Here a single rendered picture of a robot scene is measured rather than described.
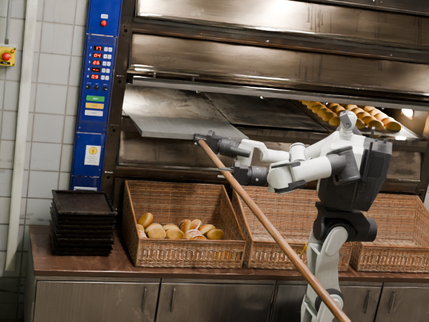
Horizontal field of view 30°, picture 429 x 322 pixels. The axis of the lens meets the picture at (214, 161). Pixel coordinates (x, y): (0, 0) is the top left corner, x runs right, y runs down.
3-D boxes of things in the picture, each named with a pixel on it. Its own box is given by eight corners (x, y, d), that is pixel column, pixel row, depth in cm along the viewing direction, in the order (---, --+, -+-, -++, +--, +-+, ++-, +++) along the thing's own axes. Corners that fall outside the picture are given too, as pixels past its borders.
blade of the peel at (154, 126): (248, 143, 404) (249, 138, 403) (141, 136, 387) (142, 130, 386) (227, 122, 436) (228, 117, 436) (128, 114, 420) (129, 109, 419)
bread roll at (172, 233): (183, 242, 419) (183, 242, 424) (185, 230, 419) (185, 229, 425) (164, 239, 419) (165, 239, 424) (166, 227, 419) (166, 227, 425)
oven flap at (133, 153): (117, 165, 420) (119, 127, 420) (418, 183, 472) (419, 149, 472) (118, 165, 415) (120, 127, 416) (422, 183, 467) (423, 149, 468)
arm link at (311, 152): (300, 158, 397) (338, 138, 386) (302, 178, 388) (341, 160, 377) (286, 146, 390) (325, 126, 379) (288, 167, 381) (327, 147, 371)
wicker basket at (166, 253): (117, 227, 430) (123, 178, 421) (216, 229, 447) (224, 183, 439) (133, 268, 386) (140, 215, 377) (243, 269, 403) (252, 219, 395)
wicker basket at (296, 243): (223, 229, 449) (231, 183, 440) (316, 234, 464) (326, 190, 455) (246, 269, 404) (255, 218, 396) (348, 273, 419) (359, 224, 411)
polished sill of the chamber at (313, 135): (119, 121, 419) (119, 114, 418) (421, 144, 471) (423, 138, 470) (120, 125, 414) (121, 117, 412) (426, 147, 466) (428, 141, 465)
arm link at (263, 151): (240, 138, 384) (267, 143, 387) (236, 156, 386) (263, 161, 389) (243, 140, 378) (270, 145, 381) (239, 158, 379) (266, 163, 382)
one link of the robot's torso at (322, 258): (329, 299, 390) (339, 211, 374) (345, 318, 374) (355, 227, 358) (300, 303, 385) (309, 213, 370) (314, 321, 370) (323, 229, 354)
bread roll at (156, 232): (166, 239, 418) (163, 241, 423) (166, 227, 419) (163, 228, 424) (149, 239, 414) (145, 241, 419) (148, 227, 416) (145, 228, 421)
